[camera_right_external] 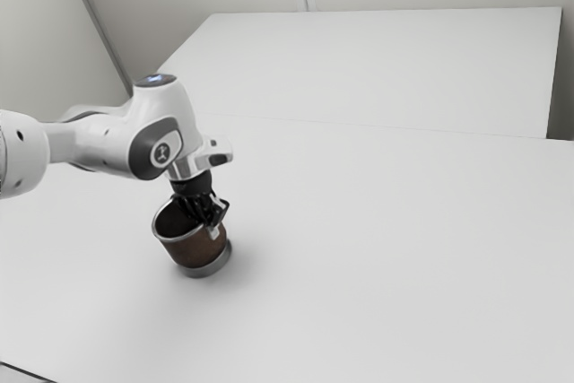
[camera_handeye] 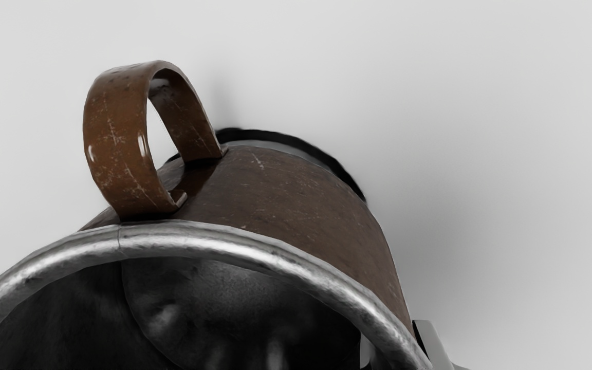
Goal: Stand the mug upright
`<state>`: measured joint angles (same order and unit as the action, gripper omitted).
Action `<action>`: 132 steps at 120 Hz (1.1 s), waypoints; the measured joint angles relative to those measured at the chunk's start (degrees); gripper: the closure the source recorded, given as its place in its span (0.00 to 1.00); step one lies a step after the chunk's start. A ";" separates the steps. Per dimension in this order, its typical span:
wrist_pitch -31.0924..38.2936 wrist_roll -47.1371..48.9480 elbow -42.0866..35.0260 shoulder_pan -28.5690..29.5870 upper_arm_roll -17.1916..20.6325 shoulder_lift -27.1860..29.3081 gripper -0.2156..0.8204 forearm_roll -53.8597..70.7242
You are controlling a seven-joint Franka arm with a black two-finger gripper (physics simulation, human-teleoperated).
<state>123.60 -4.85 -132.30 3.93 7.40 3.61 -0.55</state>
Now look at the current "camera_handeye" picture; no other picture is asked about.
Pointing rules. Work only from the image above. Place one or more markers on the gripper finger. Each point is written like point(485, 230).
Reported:
point(432, 345)

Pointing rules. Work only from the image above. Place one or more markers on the brown metal mug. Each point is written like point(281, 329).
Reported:
point(285, 205)

